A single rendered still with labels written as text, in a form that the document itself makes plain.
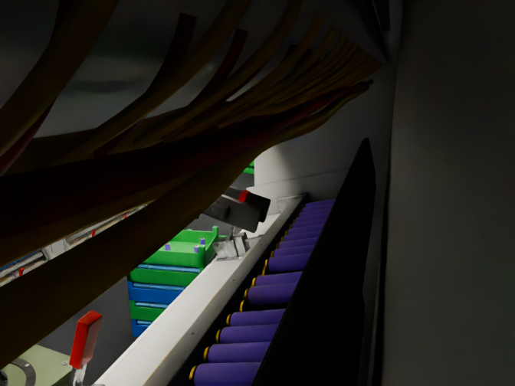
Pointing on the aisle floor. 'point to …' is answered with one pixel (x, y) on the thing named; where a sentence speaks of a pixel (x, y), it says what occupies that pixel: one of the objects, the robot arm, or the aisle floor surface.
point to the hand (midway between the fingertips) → (237, 206)
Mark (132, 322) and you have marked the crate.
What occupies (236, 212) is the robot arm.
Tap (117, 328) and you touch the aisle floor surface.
